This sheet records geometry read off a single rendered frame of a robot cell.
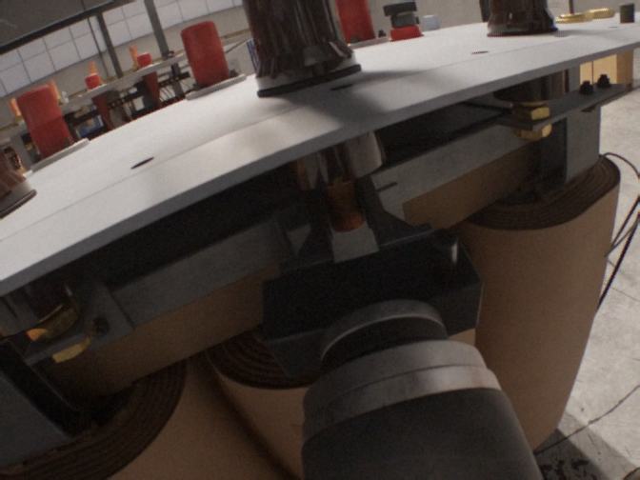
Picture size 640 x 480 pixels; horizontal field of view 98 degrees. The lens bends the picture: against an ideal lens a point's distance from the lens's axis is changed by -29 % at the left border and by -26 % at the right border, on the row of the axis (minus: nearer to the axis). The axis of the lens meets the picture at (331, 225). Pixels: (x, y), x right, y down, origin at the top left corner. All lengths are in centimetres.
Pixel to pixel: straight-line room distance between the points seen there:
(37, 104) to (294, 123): 62
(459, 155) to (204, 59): 47
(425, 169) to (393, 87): 28
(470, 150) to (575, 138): 20
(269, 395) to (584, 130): 60
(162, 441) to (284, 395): 16
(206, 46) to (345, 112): 56
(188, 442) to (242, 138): 41
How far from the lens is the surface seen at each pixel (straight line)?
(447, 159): 48
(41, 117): 74
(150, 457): 47
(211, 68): 70
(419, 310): 20
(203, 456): 53
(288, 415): 47
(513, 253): 61
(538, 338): 76
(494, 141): 54
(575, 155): 65
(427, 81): 19
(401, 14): 75
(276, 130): 16
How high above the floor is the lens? 139
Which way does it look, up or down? 28 degrees down
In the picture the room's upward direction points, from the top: 16 degrees counter-clockwise
